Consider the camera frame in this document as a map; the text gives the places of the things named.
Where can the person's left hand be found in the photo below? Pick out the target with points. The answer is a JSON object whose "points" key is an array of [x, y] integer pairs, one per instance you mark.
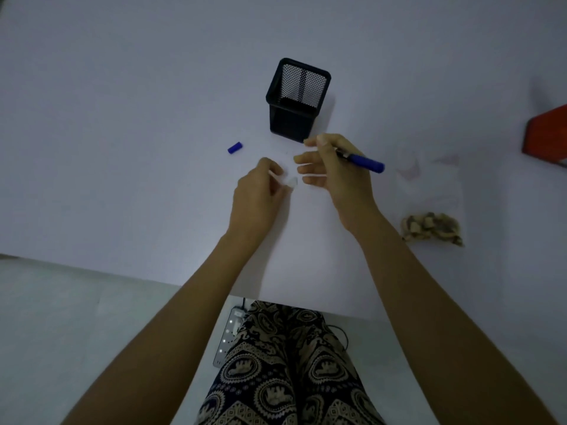
{"points": [[257, 201]]}

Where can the person's right hand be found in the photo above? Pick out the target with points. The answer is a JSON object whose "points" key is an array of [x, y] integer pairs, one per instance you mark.
{"points": [[345, 181]]}

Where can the person's left thumb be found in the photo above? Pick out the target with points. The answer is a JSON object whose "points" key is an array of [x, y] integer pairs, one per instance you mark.
{"points": [[283, 190]]}

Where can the person's right middle finger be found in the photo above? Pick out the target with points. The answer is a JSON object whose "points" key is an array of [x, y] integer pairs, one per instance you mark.
{"points": [[310, 169]]}

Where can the person's right thumb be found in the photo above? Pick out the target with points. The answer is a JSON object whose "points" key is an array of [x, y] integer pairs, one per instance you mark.
{"points": [[320, 141]]}

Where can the small white eraser piece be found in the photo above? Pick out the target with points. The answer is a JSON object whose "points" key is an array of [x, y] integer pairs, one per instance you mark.
{"points": [[290, 181]]}

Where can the blue pen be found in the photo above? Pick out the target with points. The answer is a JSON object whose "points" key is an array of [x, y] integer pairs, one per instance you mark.
{"points": [[361, 161]]}

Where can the person's left forearm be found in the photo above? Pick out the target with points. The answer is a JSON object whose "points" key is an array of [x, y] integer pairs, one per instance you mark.
{"points": [[168, 331]]}

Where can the person's right forearm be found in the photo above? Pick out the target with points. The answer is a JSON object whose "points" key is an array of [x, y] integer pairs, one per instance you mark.
{"points": [[443, 318]]}

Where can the black mesh pen holder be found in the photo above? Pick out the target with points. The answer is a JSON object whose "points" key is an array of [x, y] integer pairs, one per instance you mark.
{"points": [[296, 101]]}

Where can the blue pen cap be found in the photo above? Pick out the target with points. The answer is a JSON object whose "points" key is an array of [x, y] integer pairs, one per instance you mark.
{"points": [[235, 147]]}

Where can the clear bag of brown pieces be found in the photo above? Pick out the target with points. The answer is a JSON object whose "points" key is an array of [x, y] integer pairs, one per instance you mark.
{"points": [[432, 207]]}

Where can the white power strip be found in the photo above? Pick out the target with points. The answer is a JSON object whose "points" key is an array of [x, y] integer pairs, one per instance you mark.
{"points": [[228, 338]]}

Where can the patterned black and beige trousers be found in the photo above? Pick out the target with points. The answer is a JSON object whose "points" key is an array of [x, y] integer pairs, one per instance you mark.
{"points": [[283, 371]]}

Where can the red box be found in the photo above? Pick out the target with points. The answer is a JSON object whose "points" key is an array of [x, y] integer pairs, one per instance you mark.
{"points": [[545, 137]]}

